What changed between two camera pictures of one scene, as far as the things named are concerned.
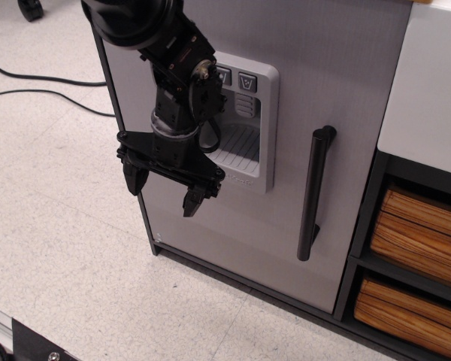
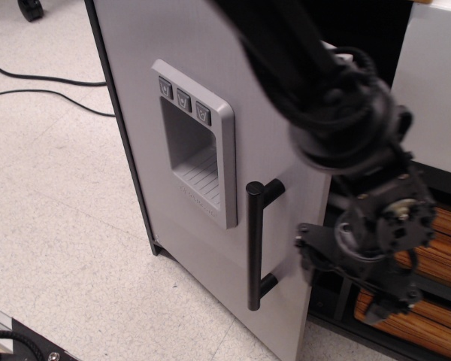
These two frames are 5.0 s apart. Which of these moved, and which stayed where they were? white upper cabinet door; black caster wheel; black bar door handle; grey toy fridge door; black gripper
Moved: black gripper; grey toy fridge door; black bar door handle
Stayed: white upper cabinet door; black caster wheel
